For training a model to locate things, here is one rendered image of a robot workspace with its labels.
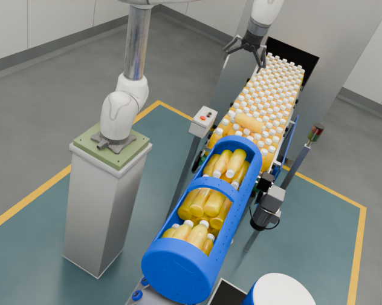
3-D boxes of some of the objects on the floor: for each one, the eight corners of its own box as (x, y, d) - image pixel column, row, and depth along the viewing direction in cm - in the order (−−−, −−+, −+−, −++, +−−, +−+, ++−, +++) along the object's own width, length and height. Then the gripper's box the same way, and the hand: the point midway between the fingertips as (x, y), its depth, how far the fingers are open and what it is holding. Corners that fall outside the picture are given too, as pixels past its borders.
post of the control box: (162, 227, 297) (196, 128, 236) (164, 224, 300) (199, 125, 239) (167, 230, 296) (202, 131, 235) (168, 227, 299) (204, 127, 238)
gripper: (285, 37, 156) (265, 78, 171) (229, 16, 156) (214, 58, 171) (283, 46, 151) (262, 87, 166) (225, 23, 150) (210, 66, 166)
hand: (239, 70), depth 168 cm, fingers open, 13 cm apart
